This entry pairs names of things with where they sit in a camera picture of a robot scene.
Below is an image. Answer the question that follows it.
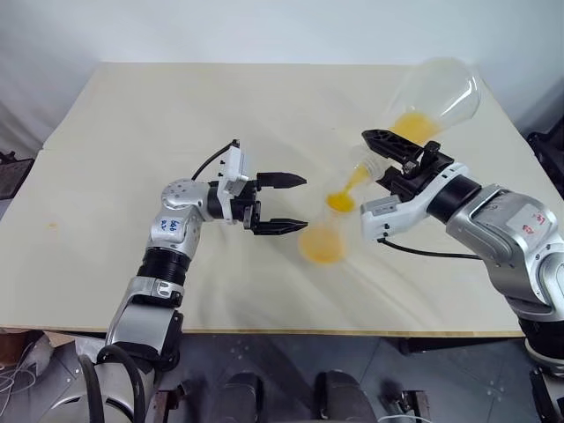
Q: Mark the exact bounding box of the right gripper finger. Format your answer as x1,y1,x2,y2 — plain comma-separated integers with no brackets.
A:
376,166,401,194
360,128,427,165

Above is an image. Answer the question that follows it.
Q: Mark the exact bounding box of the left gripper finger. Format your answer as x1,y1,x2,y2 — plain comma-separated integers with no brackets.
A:
256,171,308,192
253,217,309,236

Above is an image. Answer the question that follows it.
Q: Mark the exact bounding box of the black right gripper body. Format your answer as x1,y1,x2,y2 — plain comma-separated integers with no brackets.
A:
385,140,456,200

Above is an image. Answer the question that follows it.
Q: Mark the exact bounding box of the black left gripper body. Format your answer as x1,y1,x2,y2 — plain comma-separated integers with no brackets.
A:
228,177,264,233

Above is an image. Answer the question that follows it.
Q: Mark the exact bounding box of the small clear conical flask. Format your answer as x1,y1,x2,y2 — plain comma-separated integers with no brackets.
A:
297,192,357,267

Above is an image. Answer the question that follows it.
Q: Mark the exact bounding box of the large clear conical flask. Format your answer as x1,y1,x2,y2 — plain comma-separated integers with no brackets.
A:
350,56,482,178

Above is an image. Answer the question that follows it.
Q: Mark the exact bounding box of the dark rounded foot shape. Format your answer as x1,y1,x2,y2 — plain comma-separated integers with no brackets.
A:
315,369,367,423
219,372,265,423

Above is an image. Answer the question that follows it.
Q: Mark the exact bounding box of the rusty metal stand foot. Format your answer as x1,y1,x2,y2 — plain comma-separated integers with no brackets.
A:
153,382,190,423
382,387,431,423

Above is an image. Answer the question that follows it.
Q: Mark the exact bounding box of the silver robot torso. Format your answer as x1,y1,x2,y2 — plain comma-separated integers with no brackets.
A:
39,352,156,423

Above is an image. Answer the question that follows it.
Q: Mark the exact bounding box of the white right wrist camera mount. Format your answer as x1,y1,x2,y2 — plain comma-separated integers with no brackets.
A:
360,161,469,242

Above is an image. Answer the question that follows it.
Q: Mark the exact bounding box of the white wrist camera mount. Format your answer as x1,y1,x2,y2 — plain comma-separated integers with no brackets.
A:
360,161,469,242
217,139,251,224

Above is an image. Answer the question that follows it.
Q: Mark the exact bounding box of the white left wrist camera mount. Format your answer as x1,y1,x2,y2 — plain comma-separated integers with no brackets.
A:
217,139,251,224

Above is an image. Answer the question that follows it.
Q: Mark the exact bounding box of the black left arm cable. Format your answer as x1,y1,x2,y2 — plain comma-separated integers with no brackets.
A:
191,139,241,182

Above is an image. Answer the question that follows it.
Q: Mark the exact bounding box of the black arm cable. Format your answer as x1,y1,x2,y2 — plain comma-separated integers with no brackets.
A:
191,139,241,182
377,236,486,262

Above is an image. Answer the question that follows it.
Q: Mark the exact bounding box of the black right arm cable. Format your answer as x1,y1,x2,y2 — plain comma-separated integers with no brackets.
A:
377,236,486,262

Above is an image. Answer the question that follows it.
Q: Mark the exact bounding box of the black equipment with cables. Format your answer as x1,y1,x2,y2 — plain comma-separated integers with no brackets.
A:
526,130,564,197

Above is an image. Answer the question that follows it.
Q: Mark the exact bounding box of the thick black shoulder cable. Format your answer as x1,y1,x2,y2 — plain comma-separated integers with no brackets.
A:
78,345,147,423

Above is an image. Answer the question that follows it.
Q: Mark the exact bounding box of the black metal frame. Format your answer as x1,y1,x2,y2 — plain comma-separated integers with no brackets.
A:
0,151,35,200

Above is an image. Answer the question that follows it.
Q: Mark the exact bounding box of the thin white wire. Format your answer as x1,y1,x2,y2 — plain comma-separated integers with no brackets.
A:
0,338,41,400

